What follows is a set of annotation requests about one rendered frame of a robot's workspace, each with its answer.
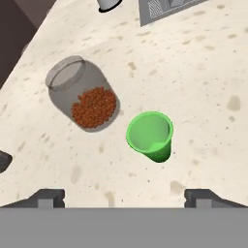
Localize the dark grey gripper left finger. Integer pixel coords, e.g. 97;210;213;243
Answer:
0;188;66;209

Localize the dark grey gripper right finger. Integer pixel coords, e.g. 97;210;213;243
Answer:
183;188;248;209

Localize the green plastic cup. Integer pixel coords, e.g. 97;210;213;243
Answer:
125;110;174;164

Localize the glass jar with brown contents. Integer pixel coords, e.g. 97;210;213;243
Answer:
45;54;121;133

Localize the dark grey round object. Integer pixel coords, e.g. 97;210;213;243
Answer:
0;150;14;174

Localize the grey sink basin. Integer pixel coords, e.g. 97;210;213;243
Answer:
138;0;207;28

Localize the grey cylindrical container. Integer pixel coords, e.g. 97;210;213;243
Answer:
97;0;124;14

